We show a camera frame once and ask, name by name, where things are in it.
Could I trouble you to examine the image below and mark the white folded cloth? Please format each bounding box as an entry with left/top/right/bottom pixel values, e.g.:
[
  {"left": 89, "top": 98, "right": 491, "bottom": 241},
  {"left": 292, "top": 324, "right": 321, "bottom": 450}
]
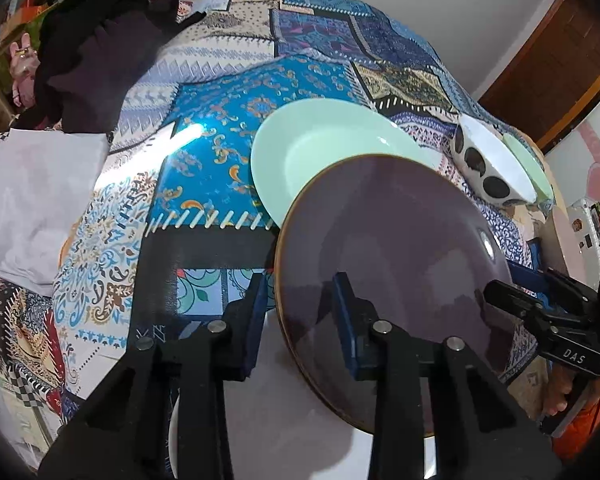
[{"left": 0, "top": 129, "right": 109, "bottom": 297}]

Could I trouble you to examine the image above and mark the white suitcase with stickers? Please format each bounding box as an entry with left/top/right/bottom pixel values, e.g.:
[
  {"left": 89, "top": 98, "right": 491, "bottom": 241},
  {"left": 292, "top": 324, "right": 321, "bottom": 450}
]
[{"left": 540, "top": 198, "right": 600, "bottom": 290}]

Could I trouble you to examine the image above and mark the brown wooden door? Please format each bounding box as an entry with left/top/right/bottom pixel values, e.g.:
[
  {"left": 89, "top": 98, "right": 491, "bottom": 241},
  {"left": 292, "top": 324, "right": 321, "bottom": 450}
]
[{"left": 479, "top": 0, "right": 600, "bottom": 151}]

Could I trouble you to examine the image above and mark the black clothing pile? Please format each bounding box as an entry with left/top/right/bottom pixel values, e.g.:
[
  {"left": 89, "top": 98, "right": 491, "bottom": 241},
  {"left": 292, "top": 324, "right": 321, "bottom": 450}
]
[{"left": 12, "top": 0, "right": 206, "bottom": 133}]

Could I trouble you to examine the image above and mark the white plate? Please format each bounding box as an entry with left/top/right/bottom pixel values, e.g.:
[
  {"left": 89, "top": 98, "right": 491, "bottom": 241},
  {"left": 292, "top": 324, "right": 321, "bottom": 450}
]
[{"left": 166, "top": 303, "right": 439, "bottom": 480}]

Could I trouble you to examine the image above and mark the patchwork patterned tablecloth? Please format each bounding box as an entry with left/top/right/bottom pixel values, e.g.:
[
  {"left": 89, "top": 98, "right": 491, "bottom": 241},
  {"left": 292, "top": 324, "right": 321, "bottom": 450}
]
[{"left": 0, "top": 0, "right": 556, "bottom": 470}]

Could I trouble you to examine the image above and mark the right hand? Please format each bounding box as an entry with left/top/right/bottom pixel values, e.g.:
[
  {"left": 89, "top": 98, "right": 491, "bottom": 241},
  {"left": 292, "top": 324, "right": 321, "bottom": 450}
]
[{"left": 542, "top": 364, "right": 576, "bottom": 416}]

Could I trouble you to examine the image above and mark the dark purple ceramic plate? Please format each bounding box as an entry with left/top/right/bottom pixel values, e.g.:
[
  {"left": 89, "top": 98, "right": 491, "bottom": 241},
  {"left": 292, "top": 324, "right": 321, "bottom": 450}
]
[{"left": 274, "top": 155, "right": 514, "bottom": 432}]

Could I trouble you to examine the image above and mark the white bowl with dark dots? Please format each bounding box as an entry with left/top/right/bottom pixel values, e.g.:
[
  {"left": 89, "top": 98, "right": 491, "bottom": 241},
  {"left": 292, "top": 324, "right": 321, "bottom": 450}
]
[{"left": 450, "top": 114, "right": 538, "bottom": 208}]

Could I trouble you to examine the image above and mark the mint green plate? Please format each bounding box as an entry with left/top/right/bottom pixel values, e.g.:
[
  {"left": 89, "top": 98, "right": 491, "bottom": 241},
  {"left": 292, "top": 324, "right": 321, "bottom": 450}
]
[{"left": 250, "top": 99, "right": 434, "bottom": 226}]

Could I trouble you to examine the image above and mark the mint green bowl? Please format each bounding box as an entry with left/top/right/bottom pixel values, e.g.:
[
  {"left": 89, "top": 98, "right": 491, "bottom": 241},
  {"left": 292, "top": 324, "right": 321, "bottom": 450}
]
[{"left": 503, "top": 133, "right": 554, "bottom": 208}]

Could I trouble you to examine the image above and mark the pink bunny toy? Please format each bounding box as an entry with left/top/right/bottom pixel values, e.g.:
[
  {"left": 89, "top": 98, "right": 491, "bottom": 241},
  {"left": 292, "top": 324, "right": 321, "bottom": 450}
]
[{"left": 9, "top": 32, "right": 40, "bottom": 110}]

